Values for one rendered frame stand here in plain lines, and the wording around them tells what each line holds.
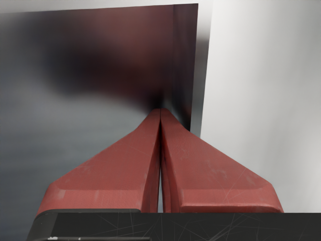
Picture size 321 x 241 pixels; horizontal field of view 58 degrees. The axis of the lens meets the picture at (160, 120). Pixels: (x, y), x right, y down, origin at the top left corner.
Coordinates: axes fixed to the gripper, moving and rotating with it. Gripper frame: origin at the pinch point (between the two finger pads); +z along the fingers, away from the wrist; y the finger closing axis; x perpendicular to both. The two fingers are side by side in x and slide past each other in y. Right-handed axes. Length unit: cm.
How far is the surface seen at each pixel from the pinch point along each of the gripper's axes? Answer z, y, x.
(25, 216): 0.2, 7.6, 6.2
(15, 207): 0.2, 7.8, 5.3
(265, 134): 2.7, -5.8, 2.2
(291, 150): 3.0, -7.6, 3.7
